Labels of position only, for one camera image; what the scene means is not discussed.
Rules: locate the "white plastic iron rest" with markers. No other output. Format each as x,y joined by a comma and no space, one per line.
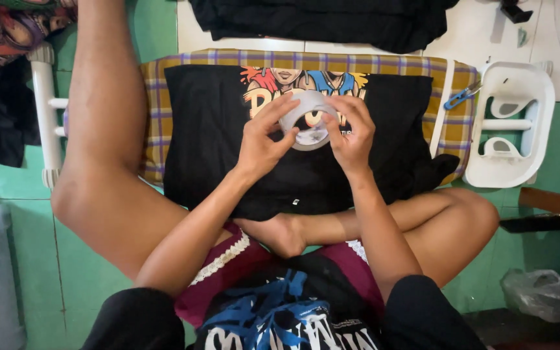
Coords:
513,82

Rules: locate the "small crumpled plastic bag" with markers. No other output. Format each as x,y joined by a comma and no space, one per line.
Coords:
537,294

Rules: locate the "maroon shorts with lace trim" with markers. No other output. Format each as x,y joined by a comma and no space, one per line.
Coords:
231,277

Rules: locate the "pile of black garments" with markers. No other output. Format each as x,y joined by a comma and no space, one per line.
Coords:
319,19

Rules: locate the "colourful patterned cloth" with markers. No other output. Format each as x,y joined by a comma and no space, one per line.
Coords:
8,29

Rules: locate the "clear adhesive tape roll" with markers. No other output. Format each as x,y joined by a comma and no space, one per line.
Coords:
309,104

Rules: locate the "black phone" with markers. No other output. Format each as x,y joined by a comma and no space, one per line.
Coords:
537,223

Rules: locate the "plaid covered ironing board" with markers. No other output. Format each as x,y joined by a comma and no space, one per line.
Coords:
156,121

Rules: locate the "blue thread snips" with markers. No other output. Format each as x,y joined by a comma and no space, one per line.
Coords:
457,98

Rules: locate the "black printed t-shirt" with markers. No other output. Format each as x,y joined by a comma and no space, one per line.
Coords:
212,146

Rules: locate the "person's left leg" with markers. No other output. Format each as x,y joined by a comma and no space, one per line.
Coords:
105,146

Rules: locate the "person's left hand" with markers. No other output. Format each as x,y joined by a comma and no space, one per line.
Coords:
258,146

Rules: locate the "person's black blue printed shirt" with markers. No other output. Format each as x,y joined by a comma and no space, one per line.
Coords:
280,321

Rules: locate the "small black object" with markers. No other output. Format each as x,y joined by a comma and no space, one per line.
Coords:
514,10

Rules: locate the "small green scrap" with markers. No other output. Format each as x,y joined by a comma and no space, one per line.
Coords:
522,38

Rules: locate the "person's leg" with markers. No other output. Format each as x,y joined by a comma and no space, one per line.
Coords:
105,146
445,228

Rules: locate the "person's right leg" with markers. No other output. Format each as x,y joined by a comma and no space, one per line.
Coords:
445,228

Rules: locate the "person's right hand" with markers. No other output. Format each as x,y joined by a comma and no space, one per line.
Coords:
355,143

